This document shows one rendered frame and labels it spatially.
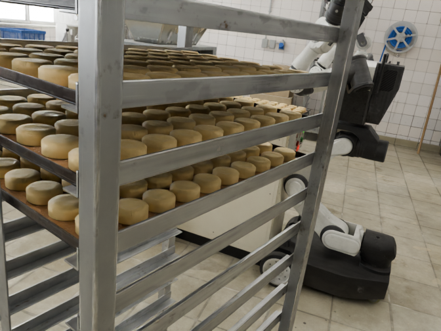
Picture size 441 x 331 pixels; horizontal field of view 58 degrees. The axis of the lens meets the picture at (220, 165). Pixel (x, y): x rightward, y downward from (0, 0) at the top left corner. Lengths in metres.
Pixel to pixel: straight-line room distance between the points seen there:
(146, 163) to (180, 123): 0.20
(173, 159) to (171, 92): 0.09
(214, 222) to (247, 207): 0.25
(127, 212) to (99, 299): 0.13
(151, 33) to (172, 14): 1.79
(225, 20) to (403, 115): 5.67
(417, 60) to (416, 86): 0.35
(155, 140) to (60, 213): 0.16
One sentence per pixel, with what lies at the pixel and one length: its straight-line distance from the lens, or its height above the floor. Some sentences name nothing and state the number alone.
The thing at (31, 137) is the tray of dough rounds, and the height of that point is 1.14.
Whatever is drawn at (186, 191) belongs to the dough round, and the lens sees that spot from 0.62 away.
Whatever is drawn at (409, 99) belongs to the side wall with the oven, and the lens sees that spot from 6.12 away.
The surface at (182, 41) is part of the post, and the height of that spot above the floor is 1.26.
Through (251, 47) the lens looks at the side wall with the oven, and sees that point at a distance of 6.24.
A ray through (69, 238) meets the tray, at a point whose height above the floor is 1.05.
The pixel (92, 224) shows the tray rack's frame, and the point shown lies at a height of 1.11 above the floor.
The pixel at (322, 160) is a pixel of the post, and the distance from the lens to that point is 0.92.
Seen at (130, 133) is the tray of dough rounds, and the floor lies 1.15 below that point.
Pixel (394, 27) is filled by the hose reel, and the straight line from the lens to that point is 5.92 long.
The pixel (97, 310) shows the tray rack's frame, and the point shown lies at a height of 1.00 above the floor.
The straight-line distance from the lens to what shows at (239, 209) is 2.29.
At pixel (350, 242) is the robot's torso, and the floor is 0.30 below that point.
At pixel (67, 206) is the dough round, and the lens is 0.57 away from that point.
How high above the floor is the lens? 1.31
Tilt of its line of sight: 19 degrees down
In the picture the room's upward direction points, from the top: 7 degrees clockwise
